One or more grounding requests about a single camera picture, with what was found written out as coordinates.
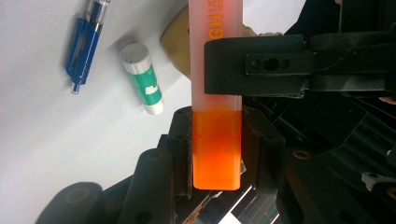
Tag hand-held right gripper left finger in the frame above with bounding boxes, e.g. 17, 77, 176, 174
168, 105, 194, 200

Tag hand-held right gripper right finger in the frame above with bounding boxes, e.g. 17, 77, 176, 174
241, 105, 286, 191

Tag orange highlighter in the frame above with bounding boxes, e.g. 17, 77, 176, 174
188, 0, 244, 191

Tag tan pen holder cup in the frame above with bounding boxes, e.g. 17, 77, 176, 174
160, 4, 284, 80

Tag blue ballpoint pen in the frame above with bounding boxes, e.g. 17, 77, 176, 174
64, 0, 111, 95

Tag green and white glue stick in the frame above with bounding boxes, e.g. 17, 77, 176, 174
120, 42, 165, 116

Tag white table mat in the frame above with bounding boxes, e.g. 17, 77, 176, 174
0, 0, 307, 224

